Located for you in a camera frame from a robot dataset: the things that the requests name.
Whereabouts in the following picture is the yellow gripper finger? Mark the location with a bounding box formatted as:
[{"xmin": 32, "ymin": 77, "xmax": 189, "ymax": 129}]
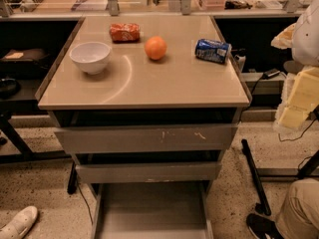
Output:
[{"xmin": 273, "ymin": 66, "xmax": 319, "ymax": 132}]

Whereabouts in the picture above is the orange fruit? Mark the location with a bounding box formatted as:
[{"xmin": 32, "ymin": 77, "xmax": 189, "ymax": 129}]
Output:
[{"xmin": 145, "ymin": 36, "xmax": 167, "ymax": 60}]

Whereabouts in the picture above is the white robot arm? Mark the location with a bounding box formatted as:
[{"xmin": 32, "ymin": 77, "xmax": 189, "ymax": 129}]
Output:
[{"xmin": 271, "ymin": 0, "xmax": 319, "ymax": 133}]

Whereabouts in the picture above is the top grey drawer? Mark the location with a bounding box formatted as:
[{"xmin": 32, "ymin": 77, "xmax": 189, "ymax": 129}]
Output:
[{"xmin": 55, "ymin": 123, "xmax": 237, "ymax": 154}]

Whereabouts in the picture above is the grey drawer cabinet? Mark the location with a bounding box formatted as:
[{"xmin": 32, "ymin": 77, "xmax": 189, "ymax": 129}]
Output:
[{"xmin": 34, "ymin": 14, "xmax": 253, "ymax": 239}]

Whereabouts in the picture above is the open bottom grey drawer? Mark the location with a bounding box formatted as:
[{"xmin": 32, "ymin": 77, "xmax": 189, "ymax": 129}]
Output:
[{"xmin": 91, "ymin": 182, "xmax": 214, "ymax": 239}]

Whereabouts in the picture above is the middle grey drawer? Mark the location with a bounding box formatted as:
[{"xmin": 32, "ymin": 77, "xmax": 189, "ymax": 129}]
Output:
[{"xmin": 76, "ymin": 162, "xmax": 221, "ymax": 183}]

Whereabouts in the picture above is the black power adapter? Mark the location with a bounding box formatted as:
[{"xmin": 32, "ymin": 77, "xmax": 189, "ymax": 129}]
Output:
[{"xmin": 262, "ymin": 69, "xmax": 280, "ymax": 80}]

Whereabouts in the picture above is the crushed blue soda can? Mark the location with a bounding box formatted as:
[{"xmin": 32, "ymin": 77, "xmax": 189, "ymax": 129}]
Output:
[{"xmin": 194, "ymin": 39, "xmax": 231, "ymax": 64}]

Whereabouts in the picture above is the black floor stand leg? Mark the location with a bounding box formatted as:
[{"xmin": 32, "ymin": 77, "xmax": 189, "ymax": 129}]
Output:
[{"xmin": 241, "ymin": 139, "xmax": 271, "ymax": 216}]

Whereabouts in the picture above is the beige trouser leg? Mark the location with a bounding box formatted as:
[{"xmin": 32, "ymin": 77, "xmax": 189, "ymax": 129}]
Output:
[{"xmin": 275, "ymin": 178, "xmax": 319, "ymax": 239}]

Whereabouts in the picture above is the black shoe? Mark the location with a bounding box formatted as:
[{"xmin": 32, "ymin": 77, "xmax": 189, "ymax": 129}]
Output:
[{"xmin": 246, "ymin": 214, "xmax": 284, "ymax": 239}]

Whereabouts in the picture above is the crushed orange soda can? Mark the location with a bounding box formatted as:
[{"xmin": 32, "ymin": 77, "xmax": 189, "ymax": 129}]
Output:
[{"xmin": 109, "ymin": 23, "xmax": 141, "ymax": 42}]

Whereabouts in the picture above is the white ceramic bowl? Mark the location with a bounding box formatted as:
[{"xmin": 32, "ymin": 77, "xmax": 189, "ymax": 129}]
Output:
[{"xmin": 69, "ymin": 42, "xmax": 112, "ymax": 75}]

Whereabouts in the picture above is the white shoe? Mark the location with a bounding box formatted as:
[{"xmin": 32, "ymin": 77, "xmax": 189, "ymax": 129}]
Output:
[{"xmin": 0, "ymin": 206, "xmax": 38, "ymax": 239}]

